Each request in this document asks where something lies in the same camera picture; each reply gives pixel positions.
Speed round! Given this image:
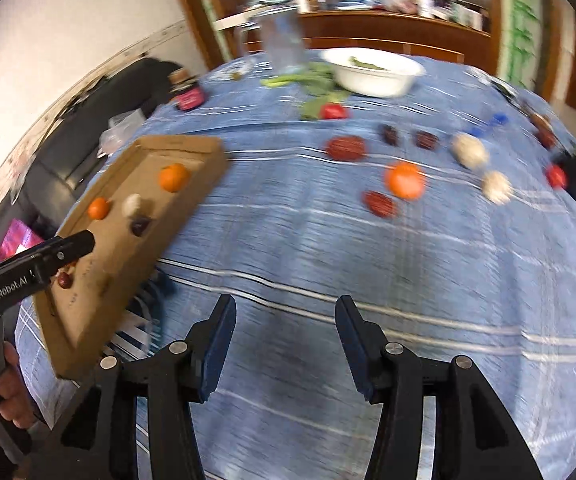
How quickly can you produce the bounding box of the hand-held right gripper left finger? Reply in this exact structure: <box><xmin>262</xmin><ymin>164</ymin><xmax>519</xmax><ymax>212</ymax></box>
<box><xmin>42</xmin><ymin>294</ymin><xmax>237</xmax><ymax>480</ymax></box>

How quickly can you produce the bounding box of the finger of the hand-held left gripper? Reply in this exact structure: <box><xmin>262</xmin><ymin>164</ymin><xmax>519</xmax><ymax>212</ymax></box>
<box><xmin>32</xmin><ymin>230</ymin><xmax>96</xmax><ymax>283</ymax></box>

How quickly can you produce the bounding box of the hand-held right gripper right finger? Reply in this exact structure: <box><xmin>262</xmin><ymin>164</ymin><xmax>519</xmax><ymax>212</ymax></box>
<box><xmin>334</xmin><ymin>296</ymin><xmax>544</xmax><ymax>480</ymax></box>

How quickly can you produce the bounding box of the orange mandarin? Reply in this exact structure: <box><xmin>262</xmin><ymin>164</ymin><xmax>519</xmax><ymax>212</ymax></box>
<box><xmin>384</xmin><ymin>161</ymin><xmax>427</xmax><ymax>201</ymax></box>
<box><xmin>88</xmin><ymin>197</ymin><xmax>112</xmax><ymax>221</ymax></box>
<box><xmin>159</xmin><ymin>162</ymin><xmax>191</xmax><ymax>193</ymax></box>

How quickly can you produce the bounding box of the shallow cardboard box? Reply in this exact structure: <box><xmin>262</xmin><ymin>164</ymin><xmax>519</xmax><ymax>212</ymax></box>
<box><xmin>32</xmin><ymin>135</ymin><xmax>231</xmax><ymax>381</ymax></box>

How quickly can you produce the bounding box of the pink patterned cloth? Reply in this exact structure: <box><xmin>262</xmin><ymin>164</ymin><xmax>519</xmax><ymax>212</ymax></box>
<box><xmin>0</xmin><ymin>217</ymin><xmax>43</xmax><ymax>266</ymax></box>

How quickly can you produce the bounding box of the blue plaid tablecloth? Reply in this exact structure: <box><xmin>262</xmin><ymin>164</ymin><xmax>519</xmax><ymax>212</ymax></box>
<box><xmin>15</xmin><ymin>55</ymin><xmax>576</xmax><ymax>480</ymax></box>

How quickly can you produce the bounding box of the black sofa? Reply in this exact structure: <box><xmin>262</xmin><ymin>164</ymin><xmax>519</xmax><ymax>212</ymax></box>
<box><xmin>0</xmin><ymin>57</ymin><xmax>183</xmax><ymax>281</ymax></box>

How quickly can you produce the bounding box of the clear plastic bag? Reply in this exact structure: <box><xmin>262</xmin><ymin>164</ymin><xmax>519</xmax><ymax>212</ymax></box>
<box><xmin>98</xmin><ymin>110</ymin><xmax>146</xmax><ymax>156</ymax></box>

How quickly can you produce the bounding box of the small red box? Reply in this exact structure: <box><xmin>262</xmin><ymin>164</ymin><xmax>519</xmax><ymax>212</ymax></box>
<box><xmin>169</xmin><ymin>67</ymin><xmax>205</xmax><ymax>112</ymax></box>

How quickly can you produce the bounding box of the large red date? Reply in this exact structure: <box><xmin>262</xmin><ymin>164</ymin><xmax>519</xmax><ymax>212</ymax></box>
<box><xmin>326</xmin><ymin>136</ymin><xmax>367</xmax><ymax>162</ymax></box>

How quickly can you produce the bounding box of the red cherry tomato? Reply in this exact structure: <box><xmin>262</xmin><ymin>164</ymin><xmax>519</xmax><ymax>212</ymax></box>
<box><xmin>319</xmin><ymin>102</ymin><xmax>349</xmax><ymax>121</ymax></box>
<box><xmin>546</xmin><ymin>164</ymin><xmax>569</xmax><ymax>190</ymax></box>

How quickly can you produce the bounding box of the green leafy vegetable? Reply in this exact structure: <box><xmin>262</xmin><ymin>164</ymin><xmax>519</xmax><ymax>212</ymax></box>
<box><xmin>260</xmin><ymin>62</ymin><xmax>353</xmax><ymax>122</ymax></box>

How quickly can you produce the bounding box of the white bowl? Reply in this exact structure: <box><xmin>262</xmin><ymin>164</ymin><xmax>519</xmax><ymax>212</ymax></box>
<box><xmin>319</xmin><ymin>47</ymin><xmax>426</xmax><ymax>98</ymax></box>

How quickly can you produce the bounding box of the clear glass pitcher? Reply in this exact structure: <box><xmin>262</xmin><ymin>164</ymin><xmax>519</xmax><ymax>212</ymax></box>
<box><xmin>234</xmin><ymin>7</ymin><xmax>306</xmax><ymax>75</ymax></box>

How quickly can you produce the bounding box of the wooden counter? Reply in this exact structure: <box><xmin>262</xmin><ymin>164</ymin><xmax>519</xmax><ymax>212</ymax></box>
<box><xmin>248</xmin><ymin>7</ymin><xmax>494</xmax><ymax>61</ymax></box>

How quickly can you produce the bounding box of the green bamboo wall decal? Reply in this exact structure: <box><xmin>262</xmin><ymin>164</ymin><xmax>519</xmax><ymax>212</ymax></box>
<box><xmin>503</xmin><ymin>0</ymin><xmax>549</xmax><ymax>91</ymax></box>

